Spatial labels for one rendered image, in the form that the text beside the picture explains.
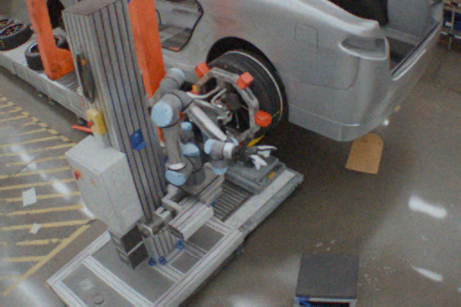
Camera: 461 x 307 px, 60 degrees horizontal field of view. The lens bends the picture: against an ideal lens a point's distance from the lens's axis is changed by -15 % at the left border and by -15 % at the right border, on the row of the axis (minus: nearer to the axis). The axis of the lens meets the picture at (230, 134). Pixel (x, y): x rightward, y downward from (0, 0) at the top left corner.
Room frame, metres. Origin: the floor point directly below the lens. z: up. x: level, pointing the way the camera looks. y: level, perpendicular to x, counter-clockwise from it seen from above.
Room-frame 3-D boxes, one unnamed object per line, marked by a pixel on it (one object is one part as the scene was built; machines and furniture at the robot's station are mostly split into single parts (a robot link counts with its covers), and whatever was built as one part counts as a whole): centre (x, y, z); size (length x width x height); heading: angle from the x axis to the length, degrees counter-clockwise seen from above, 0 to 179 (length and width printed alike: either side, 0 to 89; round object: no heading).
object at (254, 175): (2.94, -0.12, 0.32); 0.40 x 0.30 x 0.28; 45
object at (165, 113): (1.99, 0.31, 1.19); 0.15 x 0.12 x 0.55; 152
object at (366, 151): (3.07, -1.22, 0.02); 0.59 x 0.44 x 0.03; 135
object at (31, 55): (5.48, 2.43, 0.39); 0.66 x 0.66 x 0.24
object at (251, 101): (2.82, 0.00, 0.85); 0.54 x 0.07 x 0.54; 45
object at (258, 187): (2.94, -0.12, 0.13); 0.50 x 0.36 x 0.10; 45
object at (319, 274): (1.58, -0.51, 0.17); 0.43 x 0.36 x 0.34; 75
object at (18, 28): (6.52, 3.44, 0.39); 0.66 x 0.66 x 0.24
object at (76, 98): (3.91, 1.40, 0.28); 2.47 x 0.09 x 0.22; 45
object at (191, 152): (2.11, 0.25, 0.98); 0.13 x 0.12 x 0.14; 152
